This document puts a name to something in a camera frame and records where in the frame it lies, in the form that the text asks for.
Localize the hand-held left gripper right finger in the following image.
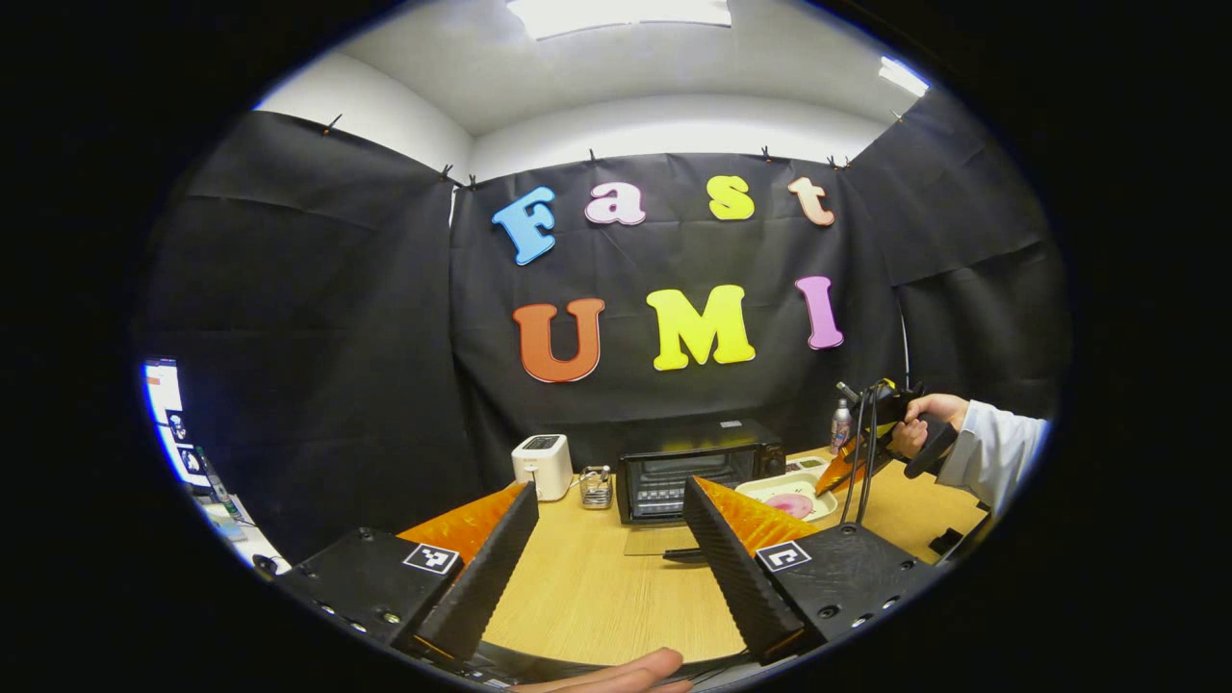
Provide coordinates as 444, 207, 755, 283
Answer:
681, 475, 939, 667

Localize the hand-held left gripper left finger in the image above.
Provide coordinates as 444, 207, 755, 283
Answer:
274, 481, 540, 665

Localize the plate with pink food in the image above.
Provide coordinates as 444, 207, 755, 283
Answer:
736, 472, 848, 524

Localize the black electric oven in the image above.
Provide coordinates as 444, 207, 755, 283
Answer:
616, 417, 787, 564

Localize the white toaster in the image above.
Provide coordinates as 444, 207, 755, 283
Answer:
511, 434, 574, 502

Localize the black backdrop cloth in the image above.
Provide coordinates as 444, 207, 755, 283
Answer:
140, 91, 1069, 564

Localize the small ceiling light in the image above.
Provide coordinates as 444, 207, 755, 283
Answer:
878, 56, 931, 97

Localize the computer monitor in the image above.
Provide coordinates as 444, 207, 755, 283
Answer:
142, 358, 215, 494

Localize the large ceiling light panel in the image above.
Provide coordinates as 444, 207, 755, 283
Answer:
507, 0, 732, 39

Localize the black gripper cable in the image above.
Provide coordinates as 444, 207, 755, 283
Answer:
839, 385, 872, 528
855, 385, 885, 528

